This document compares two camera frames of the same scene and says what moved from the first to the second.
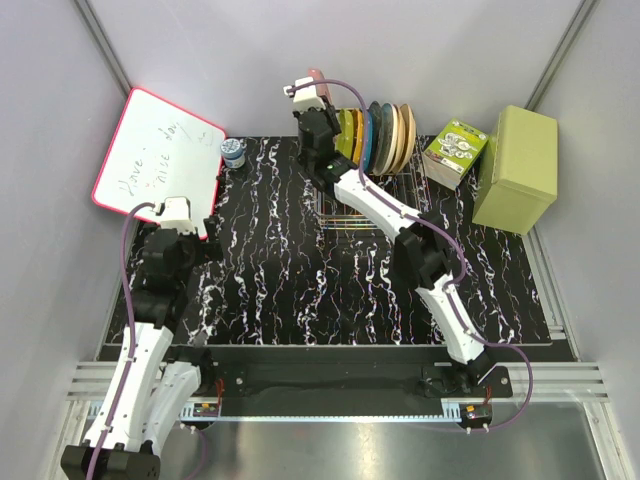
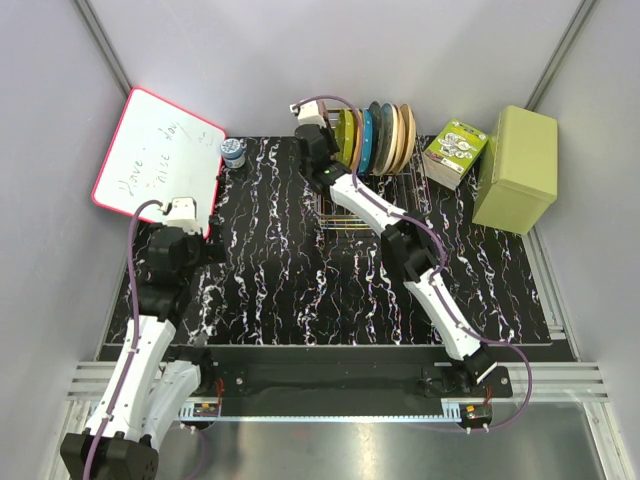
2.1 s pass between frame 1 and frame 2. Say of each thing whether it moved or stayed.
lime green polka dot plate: stayed
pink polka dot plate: moved
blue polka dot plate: stayed
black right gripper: stayed
